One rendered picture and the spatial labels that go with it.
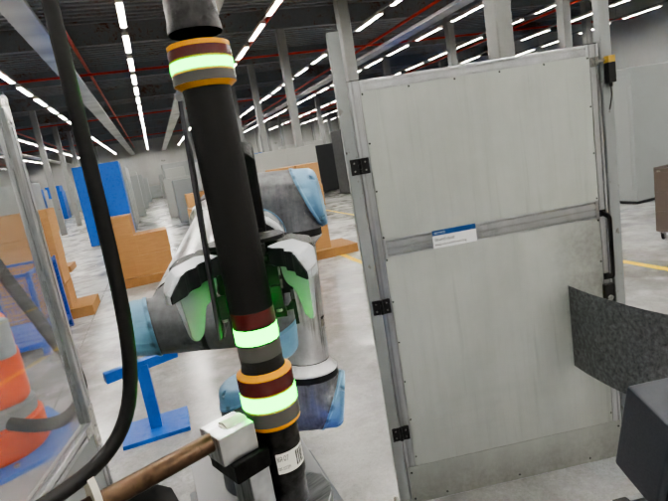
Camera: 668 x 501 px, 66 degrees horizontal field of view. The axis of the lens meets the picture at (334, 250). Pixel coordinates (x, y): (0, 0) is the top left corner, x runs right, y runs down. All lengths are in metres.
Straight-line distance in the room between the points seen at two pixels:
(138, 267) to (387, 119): 7.76
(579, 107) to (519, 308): 0.93
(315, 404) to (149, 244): 8.59
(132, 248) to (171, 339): 8.88
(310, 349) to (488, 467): 1.88
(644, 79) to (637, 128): 0.80
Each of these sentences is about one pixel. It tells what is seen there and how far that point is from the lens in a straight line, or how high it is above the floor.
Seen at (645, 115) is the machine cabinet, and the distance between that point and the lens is 10.21.
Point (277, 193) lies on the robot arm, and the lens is 0.97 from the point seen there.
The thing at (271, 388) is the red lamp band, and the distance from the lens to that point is 0.40.
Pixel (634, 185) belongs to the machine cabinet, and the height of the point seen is 0.33.
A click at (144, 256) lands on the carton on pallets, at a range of 9.56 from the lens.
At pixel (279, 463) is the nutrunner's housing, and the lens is 0.43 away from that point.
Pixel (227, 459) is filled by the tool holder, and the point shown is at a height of 1.54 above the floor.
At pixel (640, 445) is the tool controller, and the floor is 1.16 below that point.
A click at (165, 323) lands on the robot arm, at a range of 0.67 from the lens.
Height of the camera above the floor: 1.74
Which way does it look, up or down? 11 degrees down
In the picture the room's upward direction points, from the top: 10 degrees counter-clockwise
